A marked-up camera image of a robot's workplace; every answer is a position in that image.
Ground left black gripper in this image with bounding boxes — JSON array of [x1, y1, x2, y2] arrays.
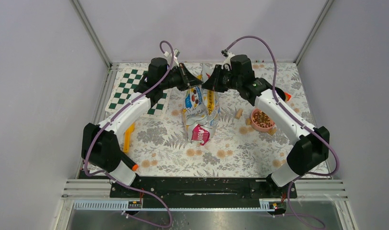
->
[[160, 62, 203, 92]]

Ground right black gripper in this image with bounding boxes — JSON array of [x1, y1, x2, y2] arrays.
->
[[202, 65, 241, 93]]

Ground cat food bag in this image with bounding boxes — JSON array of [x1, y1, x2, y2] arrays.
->
[[182, 63, 221, 146]]

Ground yellow plastic scoop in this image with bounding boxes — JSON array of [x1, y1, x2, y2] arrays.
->
[[123, 123, 135, 154]]

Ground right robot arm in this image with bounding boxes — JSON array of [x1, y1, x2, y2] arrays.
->
[[202, 55, 330, 197]]

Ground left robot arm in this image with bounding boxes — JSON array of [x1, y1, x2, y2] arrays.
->
[[81, 57, 203, 197]]

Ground wooden cork cylinder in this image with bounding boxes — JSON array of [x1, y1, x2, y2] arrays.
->
[[235, 108, 243, 119]]

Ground pink bowl with kibble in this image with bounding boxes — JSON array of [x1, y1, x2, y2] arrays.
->
[[250, 108, 275, 132]]

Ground green white chessboard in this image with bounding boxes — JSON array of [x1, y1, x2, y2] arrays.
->
[[105, 67, 171, 119]]

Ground black empty bowl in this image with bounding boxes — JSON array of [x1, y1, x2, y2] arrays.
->
[[272, 87, 286, 102]]

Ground floral tablecloth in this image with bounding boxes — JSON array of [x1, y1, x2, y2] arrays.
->
[[119, 63, 314, 177]]

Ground wooden block near bowl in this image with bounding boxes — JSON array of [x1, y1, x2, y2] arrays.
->
[[268, 127, 277, 136]]

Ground orange red small object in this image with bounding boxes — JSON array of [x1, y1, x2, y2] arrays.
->
[[285, 92, 292, 102]]

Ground black marker orange cap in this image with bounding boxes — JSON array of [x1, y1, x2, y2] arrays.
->
[[121, 154, 139, 172]]

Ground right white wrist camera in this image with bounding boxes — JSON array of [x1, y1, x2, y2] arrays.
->
[[221, 49, 235, 67]]

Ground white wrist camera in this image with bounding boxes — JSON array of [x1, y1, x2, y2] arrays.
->
[[163, 49, 180, 68], [221, 49, 235, 67]]

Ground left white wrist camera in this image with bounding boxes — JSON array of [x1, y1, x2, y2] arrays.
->
[[163, 49, 180, 68]]

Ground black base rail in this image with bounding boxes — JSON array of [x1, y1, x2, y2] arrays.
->
[[109, 176, 297, 210]]

